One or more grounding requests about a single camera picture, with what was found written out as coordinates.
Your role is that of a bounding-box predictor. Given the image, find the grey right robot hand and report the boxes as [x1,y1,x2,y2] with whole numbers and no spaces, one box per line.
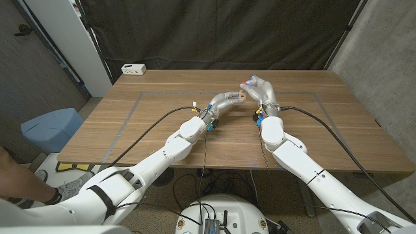
[239,75,281,118]

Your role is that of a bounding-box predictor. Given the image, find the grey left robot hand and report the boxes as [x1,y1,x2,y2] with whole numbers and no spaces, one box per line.
[198,91,245,126]

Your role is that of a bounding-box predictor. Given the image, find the black backdrop curtain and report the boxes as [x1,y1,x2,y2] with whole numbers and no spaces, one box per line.
[79,0,362,84]

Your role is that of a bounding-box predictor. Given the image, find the black round floor fan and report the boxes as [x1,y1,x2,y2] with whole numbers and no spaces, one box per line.
[151,166,175,187]

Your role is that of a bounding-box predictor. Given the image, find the white power strip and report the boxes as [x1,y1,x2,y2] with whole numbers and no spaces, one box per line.
[121,63,147,76]

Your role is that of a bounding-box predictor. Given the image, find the black backdrop stand pole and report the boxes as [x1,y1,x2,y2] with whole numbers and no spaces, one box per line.
[323,0,370,71]
[73,0,114,85]

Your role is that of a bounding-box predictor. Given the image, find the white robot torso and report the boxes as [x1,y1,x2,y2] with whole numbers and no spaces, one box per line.
[175,194,270,234]

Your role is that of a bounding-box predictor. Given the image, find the grey table leg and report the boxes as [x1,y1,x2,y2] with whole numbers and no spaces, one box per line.
[295,178,317,218]

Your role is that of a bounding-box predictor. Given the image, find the grey finned module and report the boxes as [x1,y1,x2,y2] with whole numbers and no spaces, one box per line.
[203,218,220,234]

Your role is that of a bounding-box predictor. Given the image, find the yellow black floor marker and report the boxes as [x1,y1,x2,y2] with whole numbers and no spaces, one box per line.
[55,162,95,172]

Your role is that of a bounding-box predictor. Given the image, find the blue stool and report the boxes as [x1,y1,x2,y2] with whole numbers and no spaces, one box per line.
[20,107,85,155]

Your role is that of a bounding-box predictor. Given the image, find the white floor board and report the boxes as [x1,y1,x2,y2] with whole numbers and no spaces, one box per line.
[34,152,98,183]

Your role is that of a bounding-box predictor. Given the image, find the person's bare leg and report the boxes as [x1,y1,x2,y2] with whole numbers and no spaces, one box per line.
[0,146,59,204]

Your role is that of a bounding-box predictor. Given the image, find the black white sneaker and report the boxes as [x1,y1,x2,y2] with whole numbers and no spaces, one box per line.
[6,196,35,209]

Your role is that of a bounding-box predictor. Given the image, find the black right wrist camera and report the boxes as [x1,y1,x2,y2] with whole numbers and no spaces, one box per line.
[252,110,265,129]

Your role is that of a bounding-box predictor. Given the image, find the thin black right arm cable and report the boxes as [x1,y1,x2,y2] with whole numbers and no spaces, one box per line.
[258,127,393,234]

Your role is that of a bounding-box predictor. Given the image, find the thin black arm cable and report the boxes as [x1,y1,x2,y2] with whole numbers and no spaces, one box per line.
[115,131,209,227]
[258,127,393,234]

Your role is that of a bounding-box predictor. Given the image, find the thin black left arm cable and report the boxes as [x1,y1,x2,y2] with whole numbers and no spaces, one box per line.
[115,131,209,227]

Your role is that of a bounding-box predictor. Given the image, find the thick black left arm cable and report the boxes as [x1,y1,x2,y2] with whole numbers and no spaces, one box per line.
[109,106,200,168]

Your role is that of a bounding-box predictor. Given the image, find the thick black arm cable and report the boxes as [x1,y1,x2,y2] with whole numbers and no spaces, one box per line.
[279,105,416,224]
[109,106,200,168]

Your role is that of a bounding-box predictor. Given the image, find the black floor cable bundle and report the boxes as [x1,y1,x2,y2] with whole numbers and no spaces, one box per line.
[172,168,259,212]

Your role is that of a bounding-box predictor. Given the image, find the white floor cable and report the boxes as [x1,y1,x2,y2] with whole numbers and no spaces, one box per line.
[249,169,260,209]

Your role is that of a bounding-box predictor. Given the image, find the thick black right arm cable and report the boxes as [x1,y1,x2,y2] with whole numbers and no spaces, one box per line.
[279,105,416,224]

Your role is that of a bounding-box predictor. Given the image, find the black door handle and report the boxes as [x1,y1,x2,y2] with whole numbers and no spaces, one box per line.
[14,23,33,36]

